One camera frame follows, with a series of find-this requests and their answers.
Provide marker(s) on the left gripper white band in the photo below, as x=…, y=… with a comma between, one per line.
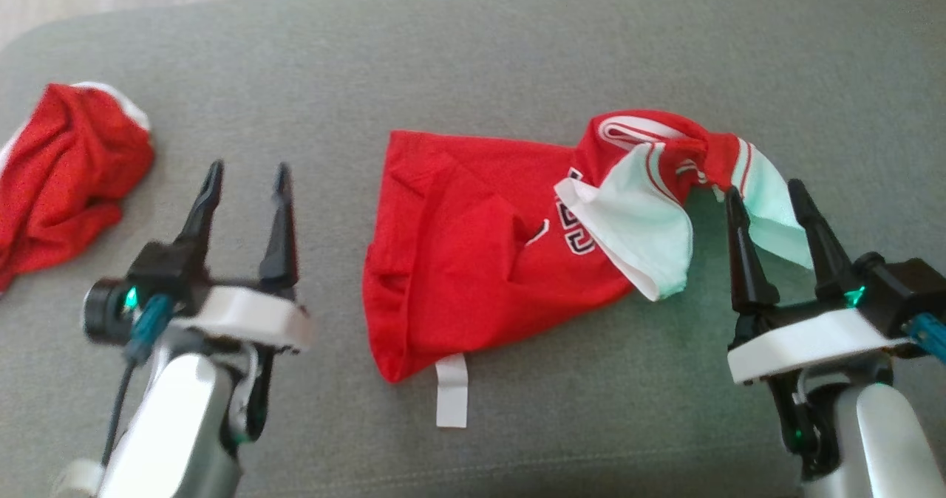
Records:
x=244, y=313

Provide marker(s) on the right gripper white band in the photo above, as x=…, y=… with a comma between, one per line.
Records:
x=813, y=343

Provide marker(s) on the red shorts with white stripe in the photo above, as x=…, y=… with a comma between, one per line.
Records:
x=66, y=173

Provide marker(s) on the red basketball jersey shirt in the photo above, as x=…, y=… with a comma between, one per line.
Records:
x=458, y=261

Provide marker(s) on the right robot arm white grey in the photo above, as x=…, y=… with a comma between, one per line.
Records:
x=879, y=439

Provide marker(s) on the yellow and grey sofa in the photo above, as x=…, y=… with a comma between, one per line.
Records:
x=517, y=55

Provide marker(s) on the black cylindrical left wrist camera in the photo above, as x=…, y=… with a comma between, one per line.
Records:
x=103, y=313

